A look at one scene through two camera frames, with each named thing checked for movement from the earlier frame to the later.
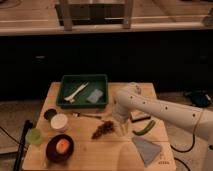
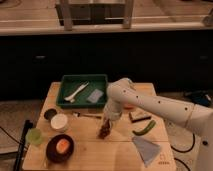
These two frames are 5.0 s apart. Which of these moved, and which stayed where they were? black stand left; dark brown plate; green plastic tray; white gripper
Moved: white gripper
Stayed: dark brown plate; black stand left; green plastic tray
